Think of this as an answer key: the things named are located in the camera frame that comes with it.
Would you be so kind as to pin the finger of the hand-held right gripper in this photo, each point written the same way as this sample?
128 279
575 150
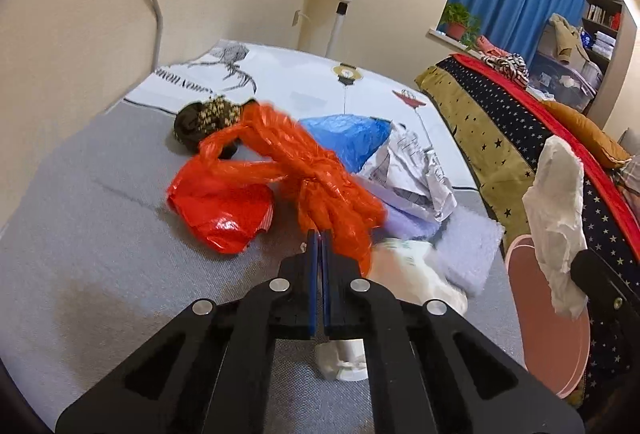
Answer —
607 289

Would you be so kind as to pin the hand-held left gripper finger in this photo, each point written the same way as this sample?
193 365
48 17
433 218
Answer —
325 286
313 286

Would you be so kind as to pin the white paper cup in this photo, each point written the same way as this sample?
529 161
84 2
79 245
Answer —
345 360

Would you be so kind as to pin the pink bin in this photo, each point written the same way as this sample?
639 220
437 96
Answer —
550 349

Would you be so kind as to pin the white plastic bag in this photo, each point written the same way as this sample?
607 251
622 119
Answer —
415 275

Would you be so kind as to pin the white cloth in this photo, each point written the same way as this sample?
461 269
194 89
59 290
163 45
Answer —
555 214

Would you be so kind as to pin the red plastic bag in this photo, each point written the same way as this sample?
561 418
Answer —
220 209

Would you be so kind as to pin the orange plastic bag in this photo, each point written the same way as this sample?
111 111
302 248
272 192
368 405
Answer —
310 164

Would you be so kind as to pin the printed paper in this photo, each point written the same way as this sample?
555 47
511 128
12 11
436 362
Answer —
415 174

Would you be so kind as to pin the dark floral cloth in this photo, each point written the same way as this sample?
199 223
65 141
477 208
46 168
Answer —
200 120

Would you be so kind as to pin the plaid pillow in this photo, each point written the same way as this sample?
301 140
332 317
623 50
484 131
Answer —
631 186

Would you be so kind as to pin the lavender knitted cloth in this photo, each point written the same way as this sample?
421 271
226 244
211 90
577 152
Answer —
470 254

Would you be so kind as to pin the blue plastic bag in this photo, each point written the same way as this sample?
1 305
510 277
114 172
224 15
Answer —
345 134

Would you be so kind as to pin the orange pillow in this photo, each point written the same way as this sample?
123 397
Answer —
585 131

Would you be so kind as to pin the red blanket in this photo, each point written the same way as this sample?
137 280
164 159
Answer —
560 134

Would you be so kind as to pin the star print blanket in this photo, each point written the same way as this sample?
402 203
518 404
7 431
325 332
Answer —
495 134

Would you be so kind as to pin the clear storage box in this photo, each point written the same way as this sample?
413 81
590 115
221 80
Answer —
570 81

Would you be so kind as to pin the grey and white printed mat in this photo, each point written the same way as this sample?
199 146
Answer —
100 224

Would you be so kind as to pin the striped cloth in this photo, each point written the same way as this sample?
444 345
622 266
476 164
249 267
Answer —
507 69

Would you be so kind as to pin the beige jacket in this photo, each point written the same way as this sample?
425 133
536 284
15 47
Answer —
567 36

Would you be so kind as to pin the bookshelf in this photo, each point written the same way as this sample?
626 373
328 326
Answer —
602 24

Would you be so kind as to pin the potted green plant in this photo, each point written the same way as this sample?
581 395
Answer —
460 21

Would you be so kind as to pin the white wall outlet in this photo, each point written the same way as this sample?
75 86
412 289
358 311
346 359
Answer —
298 18

